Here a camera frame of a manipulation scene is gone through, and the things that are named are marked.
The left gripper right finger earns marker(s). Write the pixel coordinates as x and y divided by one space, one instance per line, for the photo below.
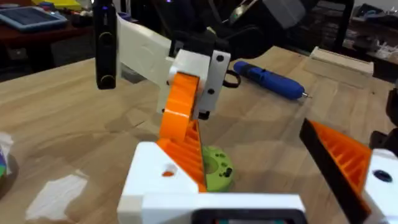
345 165

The green disc with holes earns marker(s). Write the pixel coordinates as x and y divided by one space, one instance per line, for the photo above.
219 169

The blue-framed tray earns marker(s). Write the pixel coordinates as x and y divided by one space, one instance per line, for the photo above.
31 18

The blue electric screwdriver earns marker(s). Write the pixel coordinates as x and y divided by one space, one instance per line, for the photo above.
273 81

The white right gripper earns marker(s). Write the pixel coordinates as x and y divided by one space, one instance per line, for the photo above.
143 53

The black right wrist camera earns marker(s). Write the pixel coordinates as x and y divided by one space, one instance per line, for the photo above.
105 46

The white printed tub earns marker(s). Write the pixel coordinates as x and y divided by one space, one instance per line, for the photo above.
4 152

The dark red desk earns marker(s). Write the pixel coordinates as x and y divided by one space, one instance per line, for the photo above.
46 34

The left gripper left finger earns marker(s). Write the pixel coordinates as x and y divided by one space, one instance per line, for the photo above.
149 174

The pale wooden box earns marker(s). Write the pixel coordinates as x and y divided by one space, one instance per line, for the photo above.
339 67

